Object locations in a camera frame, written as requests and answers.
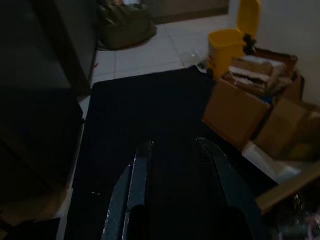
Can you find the black floor mat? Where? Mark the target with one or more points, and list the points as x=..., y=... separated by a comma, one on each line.
x=150, y=105

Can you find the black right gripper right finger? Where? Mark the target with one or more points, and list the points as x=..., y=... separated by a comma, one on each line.
x=230, y=185

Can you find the yellow pedal bin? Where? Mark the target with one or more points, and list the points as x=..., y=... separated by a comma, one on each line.
x=225, y=55

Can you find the long low cardboard box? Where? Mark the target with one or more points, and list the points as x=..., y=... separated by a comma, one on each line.
x=287, y=190

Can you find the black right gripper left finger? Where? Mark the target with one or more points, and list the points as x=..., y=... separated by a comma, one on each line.
x=136, y=180

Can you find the small open cardboard box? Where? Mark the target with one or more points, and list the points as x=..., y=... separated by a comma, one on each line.
x=282, y=127
x=232, y=115

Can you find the clear plastic bag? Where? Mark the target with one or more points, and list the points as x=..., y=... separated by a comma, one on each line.
x=300, y=220

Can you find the white foam sheet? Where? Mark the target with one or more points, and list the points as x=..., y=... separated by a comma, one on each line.
x=270, y=165

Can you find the stack of white brown packages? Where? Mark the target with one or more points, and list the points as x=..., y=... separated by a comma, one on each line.
x=255, y=72

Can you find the olive green garbage bag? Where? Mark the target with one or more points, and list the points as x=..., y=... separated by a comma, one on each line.
x=125, y=27

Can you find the clear plastic bottle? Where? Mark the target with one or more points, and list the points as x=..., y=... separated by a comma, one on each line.
x=195, y=56

